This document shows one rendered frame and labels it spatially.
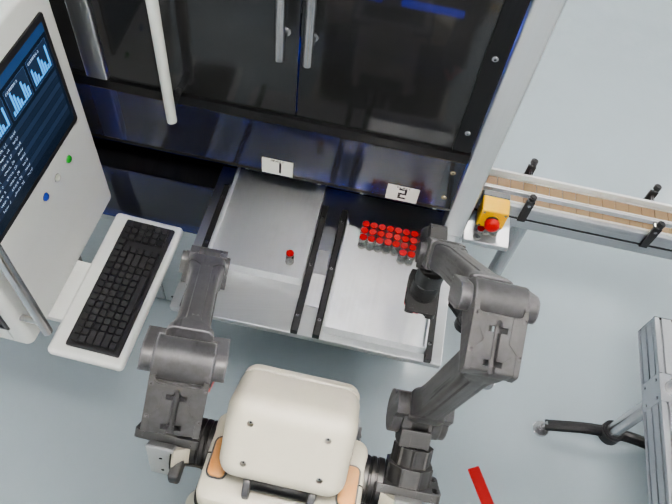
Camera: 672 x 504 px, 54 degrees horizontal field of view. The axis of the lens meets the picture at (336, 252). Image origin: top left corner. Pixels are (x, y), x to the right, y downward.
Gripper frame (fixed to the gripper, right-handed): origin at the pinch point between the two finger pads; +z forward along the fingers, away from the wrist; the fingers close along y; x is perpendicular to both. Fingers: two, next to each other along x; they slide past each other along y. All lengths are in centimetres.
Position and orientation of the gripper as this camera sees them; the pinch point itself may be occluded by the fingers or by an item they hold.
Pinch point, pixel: (415, 310)
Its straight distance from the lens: 150.2
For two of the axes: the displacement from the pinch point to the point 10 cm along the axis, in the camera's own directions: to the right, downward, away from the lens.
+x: -9.8, -2.2, 0.3
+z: -0.9, 5.2, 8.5
